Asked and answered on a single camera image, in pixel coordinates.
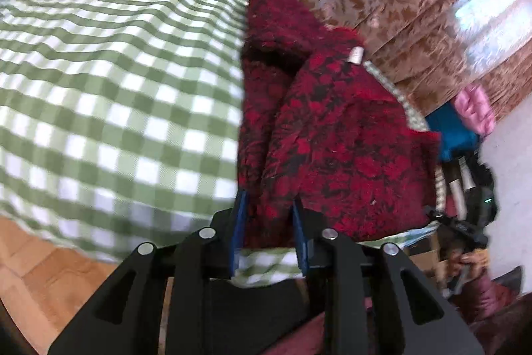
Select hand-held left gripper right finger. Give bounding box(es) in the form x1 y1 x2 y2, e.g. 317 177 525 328
291 199 485 355

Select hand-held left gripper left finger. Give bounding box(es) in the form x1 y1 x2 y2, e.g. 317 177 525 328
48 191 250 355

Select red black knitted sweater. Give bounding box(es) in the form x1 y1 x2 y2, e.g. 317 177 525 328
237 0 442 250

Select person's right forearm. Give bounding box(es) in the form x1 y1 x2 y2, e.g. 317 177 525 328
451 266 525 341

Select person's right hand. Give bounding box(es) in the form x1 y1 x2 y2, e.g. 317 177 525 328
450 250 479 277

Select silver metal tubes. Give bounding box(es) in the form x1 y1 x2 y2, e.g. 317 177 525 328
449 157 478 195

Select blue cloth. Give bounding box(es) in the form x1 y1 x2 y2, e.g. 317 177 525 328
425 104 483 163

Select cardboard box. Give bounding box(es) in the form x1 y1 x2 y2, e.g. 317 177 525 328
409 234 450 281

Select pink cloth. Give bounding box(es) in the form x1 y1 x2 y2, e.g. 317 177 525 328
452 84 496 136

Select person's maroon clothing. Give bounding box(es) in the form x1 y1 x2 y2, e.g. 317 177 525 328
264 312 329 355

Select green white checkered bed sheet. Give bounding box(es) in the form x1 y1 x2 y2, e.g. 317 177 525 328
0 0 306 289

